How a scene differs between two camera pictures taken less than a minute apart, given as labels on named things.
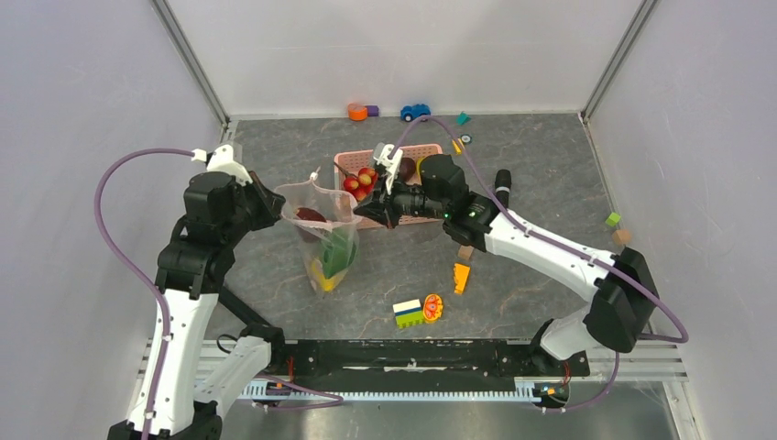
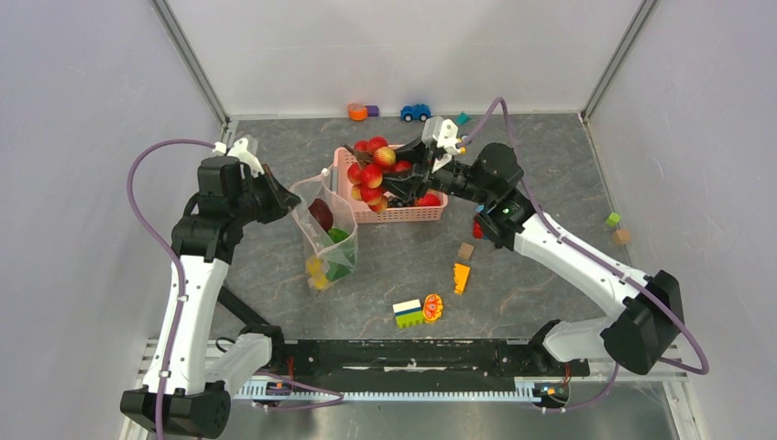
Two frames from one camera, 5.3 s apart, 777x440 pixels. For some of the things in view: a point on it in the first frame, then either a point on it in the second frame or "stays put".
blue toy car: x=410 y=113 stays put
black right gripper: x=381 y=206 to x=401 y=184
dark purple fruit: x=308 y=214 to x=322 y=212
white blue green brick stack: x=408 y=313 stays put
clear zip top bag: x=327 y=219 stays put
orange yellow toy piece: x=461 y=272 stays put
